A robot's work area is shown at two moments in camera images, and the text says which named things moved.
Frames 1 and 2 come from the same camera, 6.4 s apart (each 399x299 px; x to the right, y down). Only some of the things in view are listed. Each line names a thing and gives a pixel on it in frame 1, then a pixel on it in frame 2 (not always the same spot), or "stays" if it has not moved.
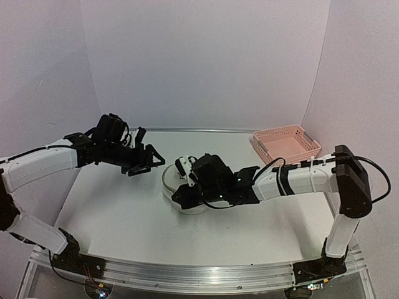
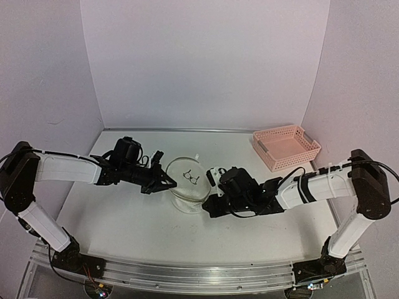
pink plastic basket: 290,143 stays
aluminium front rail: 197,278 stays
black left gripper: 139,160 → 154,184
